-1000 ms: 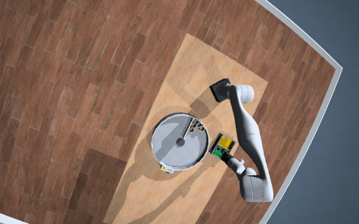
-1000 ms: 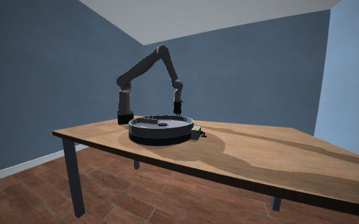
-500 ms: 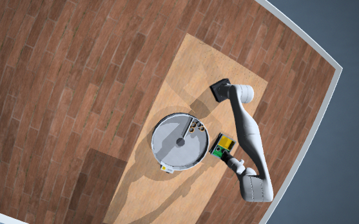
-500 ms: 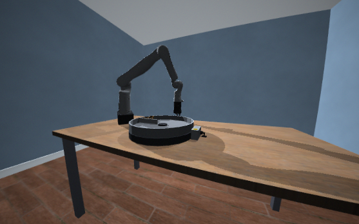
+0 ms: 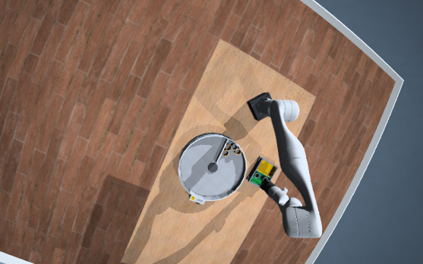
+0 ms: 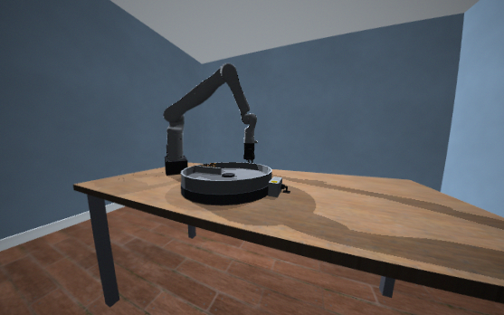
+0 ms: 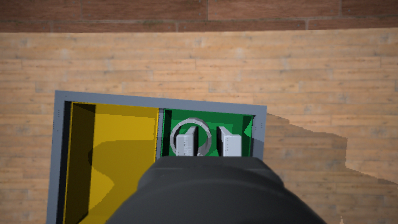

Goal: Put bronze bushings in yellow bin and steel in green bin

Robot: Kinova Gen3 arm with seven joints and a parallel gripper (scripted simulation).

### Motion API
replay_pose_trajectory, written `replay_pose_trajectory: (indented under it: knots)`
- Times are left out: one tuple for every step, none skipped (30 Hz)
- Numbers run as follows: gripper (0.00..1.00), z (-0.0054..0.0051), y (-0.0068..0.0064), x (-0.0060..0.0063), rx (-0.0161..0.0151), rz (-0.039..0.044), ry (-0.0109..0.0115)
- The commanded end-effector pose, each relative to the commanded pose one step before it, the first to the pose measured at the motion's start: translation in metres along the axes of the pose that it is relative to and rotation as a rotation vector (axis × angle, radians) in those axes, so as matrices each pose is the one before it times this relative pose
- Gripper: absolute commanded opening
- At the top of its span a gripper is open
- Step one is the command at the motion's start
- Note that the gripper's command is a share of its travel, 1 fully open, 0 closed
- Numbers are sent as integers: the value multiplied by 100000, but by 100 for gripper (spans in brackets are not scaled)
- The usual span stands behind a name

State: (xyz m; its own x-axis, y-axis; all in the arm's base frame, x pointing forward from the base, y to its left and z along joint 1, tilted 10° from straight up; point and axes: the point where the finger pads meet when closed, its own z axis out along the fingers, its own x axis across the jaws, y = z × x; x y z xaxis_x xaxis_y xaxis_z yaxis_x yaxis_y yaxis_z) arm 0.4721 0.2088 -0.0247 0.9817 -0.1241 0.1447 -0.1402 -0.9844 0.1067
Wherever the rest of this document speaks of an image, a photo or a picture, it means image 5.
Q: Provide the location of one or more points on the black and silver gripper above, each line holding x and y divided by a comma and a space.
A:
270, 188

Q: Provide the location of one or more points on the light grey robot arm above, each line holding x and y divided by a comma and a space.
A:
298, 221

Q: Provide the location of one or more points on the grey two-compartment sorting bin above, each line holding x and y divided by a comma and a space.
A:
263, 167

